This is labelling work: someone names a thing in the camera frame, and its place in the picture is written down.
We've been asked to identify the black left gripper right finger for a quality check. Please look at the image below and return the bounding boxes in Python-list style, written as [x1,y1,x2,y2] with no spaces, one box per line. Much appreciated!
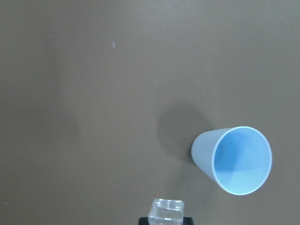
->
[182,217,194,225]

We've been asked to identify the light blue cup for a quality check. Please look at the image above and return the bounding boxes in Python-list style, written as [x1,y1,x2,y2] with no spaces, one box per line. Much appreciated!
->
[191,126,272,195]

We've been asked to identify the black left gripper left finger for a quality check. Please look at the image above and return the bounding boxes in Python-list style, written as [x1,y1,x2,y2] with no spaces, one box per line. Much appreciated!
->
[138,217,149,225]

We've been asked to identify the clear ice cube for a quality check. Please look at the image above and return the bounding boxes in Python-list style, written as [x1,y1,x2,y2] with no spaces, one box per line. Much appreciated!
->
[148,198,185,225]

